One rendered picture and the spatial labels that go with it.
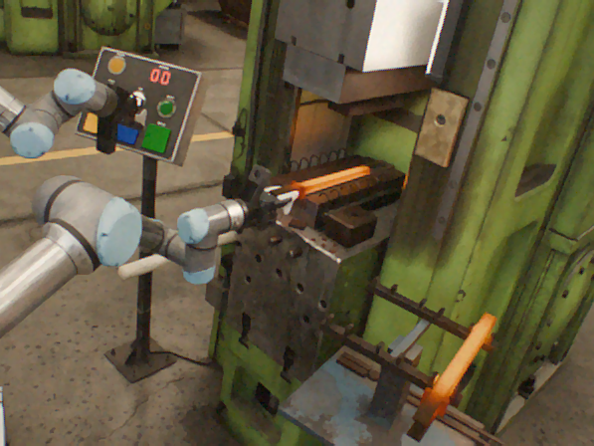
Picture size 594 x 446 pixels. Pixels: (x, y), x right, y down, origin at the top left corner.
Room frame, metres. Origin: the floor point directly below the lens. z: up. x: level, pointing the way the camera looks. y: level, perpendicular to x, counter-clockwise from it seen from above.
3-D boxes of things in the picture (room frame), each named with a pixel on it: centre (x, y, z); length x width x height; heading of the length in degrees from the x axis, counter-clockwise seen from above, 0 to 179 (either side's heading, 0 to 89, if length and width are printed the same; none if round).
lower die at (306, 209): (1.63, -0.09, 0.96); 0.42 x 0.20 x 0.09; 141
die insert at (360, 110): (1.65, -0.13, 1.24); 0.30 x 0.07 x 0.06; 141
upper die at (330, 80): (1.63, -0.09, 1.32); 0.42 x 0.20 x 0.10; 141
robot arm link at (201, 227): (1.20, 0.22, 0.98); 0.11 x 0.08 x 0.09; 141
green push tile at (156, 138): (1.61, 0.46, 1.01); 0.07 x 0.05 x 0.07; 76
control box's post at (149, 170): (1.75, 0.52, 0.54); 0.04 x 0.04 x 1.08; 51
